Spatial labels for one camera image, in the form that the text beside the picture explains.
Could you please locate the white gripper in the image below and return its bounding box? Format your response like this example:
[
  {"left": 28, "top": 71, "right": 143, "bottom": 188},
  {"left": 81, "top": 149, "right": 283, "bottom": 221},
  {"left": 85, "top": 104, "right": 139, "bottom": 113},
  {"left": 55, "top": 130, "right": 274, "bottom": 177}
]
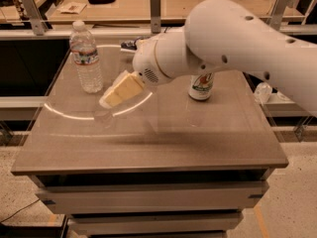
[{"left": 99, "top": 38, "right": 172, "bottom": 109}]

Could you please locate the clear plastic water bottle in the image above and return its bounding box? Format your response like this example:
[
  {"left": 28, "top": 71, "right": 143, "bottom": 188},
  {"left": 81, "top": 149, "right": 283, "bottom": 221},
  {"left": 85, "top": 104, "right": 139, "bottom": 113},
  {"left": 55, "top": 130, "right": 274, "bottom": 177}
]
[{"left": 69, "top": 21, "right": 103, "bottom": 93}]

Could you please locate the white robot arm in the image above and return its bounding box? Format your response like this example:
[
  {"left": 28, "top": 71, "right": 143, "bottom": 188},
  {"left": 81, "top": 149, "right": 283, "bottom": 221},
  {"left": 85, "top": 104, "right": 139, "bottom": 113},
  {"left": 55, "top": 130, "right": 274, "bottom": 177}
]
[{"left": 99, "top": 0, "right": 317, "bottom": 116}]

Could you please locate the blue crumpled chip bag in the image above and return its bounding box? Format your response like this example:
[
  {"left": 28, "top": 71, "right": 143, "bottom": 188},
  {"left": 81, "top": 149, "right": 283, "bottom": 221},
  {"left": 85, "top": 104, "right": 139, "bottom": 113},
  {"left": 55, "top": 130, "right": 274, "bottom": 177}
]
[{"left": 121, "top": 37, "right": 145, "bottom": 53}]

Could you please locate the green white soda can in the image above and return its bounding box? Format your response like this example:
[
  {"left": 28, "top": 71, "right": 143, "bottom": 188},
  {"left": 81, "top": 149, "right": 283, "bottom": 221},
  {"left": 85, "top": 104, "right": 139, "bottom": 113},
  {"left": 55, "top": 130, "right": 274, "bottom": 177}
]
[{"left": 188, "top": 73, "right": 214, "bottom": 101}]

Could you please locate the black object on desk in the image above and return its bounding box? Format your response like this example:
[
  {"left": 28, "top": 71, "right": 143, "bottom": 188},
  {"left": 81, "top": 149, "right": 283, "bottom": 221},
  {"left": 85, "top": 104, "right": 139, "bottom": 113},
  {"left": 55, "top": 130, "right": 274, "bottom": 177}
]
[{"left": 88, "top": 0, "right": 116, "bottom": 5}]

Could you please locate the grey metal table cart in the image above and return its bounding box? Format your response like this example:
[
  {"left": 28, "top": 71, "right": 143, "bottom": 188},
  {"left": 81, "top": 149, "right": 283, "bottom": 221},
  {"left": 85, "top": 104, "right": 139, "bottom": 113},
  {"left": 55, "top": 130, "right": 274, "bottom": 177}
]
[{"left": 9, "top": 33, "right": 289, "bottom": 238}]

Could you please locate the brown paper packet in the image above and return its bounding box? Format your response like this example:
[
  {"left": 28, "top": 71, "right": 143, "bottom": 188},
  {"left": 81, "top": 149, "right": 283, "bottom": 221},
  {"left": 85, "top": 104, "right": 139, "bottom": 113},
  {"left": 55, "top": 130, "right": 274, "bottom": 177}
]
[{"left": 58, "top": 2, "right": 86, "bottom": 14}]

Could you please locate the wooden background desk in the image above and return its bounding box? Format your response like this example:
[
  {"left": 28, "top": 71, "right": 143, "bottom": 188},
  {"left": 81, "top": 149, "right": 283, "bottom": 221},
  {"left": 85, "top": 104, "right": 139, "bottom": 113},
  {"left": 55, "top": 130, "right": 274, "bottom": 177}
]
[{"left": 46, "top": 0, "right": 305, "bottom": 26}]

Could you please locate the middle metal bracket post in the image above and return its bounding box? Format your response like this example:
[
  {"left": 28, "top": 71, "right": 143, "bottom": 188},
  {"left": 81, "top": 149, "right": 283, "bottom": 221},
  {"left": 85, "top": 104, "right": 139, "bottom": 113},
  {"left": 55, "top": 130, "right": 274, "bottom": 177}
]
[{"left": 150, "top": 0, "right": 160, "bottom": 34}]

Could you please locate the metal bracket post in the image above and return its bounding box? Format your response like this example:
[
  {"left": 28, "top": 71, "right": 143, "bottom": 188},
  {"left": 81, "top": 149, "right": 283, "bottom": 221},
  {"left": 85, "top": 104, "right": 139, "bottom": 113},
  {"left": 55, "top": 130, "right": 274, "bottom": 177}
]
[
  {"left": 266, "top": 0, "right": 289, "bottom": 31},
  {"left": 21, "top": 0, "right": 47, "bottom": 36},
  {"left": 150, "top": 0, "right": 160, "bottom": 34}
]

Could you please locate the left metal bracket post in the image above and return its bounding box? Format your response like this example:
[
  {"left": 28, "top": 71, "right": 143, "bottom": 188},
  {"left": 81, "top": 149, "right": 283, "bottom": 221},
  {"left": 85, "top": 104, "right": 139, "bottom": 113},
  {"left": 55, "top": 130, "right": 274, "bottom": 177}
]
[{"left": 21, "top": 0, "right": 47, "bottom": 36}]

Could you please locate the black floor cable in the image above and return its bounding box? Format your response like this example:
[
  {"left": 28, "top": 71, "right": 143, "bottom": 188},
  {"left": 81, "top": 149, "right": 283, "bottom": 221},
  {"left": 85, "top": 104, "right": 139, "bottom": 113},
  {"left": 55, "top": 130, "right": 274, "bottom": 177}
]
[{"left": 0, "top": 198, "right": 41, "bottom": 224}]

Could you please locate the right metal bracket post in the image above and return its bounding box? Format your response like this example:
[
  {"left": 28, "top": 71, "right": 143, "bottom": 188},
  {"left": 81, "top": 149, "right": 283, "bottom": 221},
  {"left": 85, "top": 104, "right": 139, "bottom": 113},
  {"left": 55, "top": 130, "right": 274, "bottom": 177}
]
[{"left": 266, "top": 0, "right": 289, "bottom": 31}]

